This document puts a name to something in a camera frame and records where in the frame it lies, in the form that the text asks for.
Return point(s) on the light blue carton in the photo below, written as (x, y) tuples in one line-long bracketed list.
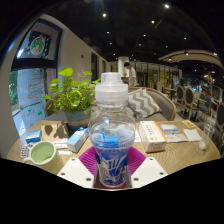
[(76, 140)]

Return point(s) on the pale green mug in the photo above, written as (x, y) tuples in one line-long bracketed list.
[(41, 153)]

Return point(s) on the small yellow card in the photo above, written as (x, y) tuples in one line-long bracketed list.
[(188, 124)]

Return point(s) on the blue white packet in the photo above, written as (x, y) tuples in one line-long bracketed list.
[(169, 128)]

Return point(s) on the clear bottle with blue label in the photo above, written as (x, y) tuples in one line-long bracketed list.
[(111, 160)]

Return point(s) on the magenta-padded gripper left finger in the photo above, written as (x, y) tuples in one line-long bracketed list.
[(75, 171)]

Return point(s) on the white box with orange end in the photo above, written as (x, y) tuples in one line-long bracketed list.
[(151, 135)]

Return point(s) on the silver blister pack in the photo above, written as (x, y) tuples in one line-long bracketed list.
[(24, 150)]

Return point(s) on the white paper sheet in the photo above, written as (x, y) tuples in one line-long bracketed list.
[(176, 137)]

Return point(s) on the clear drinking glass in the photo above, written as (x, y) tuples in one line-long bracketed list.
[(204, 143)]

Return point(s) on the group of ceiling lights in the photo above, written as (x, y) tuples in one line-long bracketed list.
[(166, 6)]

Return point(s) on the person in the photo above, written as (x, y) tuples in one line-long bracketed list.
[(132, 75)]

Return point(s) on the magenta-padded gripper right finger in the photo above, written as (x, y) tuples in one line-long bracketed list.
[(150, 171)]

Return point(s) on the dark-framed window with decals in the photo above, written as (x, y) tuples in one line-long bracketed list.
[(33, 86)]

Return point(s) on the white round column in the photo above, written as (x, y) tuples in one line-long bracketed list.
[(121, 66)]

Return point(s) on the potted green plant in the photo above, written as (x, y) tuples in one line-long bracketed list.
[(71, 96)]

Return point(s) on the group of dining chairs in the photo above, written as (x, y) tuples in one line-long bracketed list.
[(190, 100)]

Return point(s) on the white napkin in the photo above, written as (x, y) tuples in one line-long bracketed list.
[(192, 134)]

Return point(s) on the grey white chevron pillow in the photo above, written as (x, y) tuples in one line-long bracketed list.
[(143, 101)]

